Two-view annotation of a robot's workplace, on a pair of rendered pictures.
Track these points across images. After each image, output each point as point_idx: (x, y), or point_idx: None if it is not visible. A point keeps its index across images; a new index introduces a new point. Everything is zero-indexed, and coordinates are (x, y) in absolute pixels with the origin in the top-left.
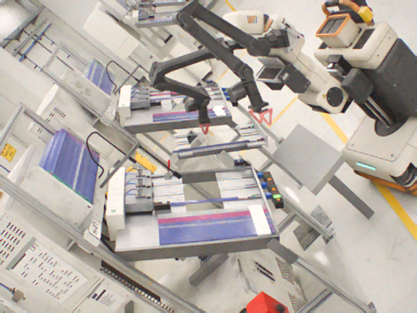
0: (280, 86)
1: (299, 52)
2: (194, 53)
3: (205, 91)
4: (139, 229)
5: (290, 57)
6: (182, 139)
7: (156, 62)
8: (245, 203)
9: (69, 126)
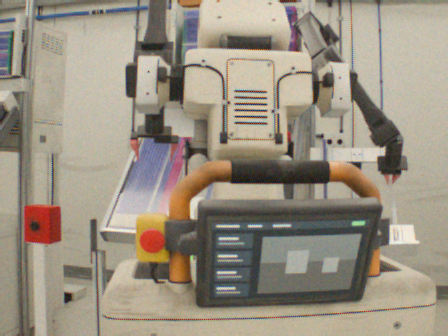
0: (286, 198)
1: (212, 156)
2: (312, 38)
3: (383, 127)
4: (181, 124)
5: (207, 146)
6: (373, 155)
7: (308, 12)
8: (190, 218)
9: (304, 13)
